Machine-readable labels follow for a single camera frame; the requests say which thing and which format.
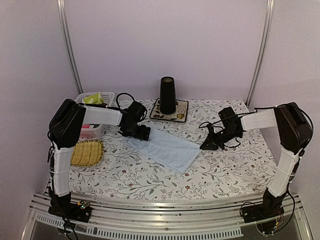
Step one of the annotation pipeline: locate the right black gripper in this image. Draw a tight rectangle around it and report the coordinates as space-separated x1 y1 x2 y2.
200 126 241 151

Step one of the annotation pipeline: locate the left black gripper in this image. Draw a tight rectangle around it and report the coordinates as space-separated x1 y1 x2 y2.
122 122 151 140

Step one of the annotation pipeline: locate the light blue towel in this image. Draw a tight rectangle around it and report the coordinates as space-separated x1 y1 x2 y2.
124 129 201 174

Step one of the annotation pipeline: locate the yellow-green patterned towel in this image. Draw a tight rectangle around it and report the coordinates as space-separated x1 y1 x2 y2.
82 92 104 105

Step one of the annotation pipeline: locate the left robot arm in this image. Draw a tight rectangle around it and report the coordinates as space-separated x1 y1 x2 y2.
47 99 151 217

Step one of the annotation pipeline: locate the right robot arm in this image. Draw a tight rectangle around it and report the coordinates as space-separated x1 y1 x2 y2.
199 102 314 218

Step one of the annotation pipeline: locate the white plastic basket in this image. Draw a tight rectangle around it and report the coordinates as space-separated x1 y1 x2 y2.
74 92 115 139

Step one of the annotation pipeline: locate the dark red rolled towel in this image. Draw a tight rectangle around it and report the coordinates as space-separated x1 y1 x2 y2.
97 103 108 109

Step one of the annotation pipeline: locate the floral square coaster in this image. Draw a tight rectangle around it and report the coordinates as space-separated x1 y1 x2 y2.
149 97 189 123

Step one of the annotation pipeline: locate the black tall cup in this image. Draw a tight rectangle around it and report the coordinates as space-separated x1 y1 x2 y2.
159 76 176 115

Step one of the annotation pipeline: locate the pink rolled towel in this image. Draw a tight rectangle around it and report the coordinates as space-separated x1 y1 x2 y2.
81 124 94 129

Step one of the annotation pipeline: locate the woven bamboo tray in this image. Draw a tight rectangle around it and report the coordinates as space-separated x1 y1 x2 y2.
70 139 104 167

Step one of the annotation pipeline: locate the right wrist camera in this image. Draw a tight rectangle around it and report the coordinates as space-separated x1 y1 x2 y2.
206 123 215 135

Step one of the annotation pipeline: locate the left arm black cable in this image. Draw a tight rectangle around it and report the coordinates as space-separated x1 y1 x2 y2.
115 92 148 121

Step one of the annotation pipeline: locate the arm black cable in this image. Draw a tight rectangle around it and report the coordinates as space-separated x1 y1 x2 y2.
115 92 148 121
198 106 315 226

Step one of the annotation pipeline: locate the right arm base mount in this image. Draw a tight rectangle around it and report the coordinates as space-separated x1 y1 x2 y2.
239 201 285 223

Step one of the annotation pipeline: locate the aluminium front rail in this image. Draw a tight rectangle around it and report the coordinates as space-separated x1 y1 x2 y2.
21 193 315 240

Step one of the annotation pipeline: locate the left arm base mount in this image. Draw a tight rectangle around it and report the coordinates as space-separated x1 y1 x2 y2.
48 200 93 223

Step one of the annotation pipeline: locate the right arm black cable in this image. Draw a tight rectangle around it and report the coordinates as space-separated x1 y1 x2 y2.
198 106 315 226

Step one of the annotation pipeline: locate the right aluminium post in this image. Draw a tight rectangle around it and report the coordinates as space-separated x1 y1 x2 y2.
245 0 275 108

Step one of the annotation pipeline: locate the aluminium post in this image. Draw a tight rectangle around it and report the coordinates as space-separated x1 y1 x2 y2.
245 0 275 108
56 0 84 94

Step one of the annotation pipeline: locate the left aluminium post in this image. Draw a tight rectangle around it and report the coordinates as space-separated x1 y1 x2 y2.
56 0 84 94

